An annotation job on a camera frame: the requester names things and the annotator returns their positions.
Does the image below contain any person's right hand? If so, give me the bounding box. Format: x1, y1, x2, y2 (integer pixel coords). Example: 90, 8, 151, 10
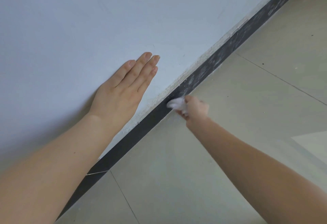
176, 95, 210, 129

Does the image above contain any person's left hand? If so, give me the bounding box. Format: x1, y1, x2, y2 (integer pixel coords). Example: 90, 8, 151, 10
87, 52, 161, 136

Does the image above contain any white tissue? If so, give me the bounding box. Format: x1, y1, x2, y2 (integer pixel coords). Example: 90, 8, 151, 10
167, 97, 188, 112

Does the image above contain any person's left forearm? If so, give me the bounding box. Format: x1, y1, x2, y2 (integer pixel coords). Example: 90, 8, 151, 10
0, 113, 116, 224

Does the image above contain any black baseboard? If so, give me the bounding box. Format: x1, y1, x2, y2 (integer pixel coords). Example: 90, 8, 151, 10
55, 0, 316, 223

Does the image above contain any person's right forearm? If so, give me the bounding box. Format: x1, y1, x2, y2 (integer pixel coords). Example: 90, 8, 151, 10
186, 117, 327, 224

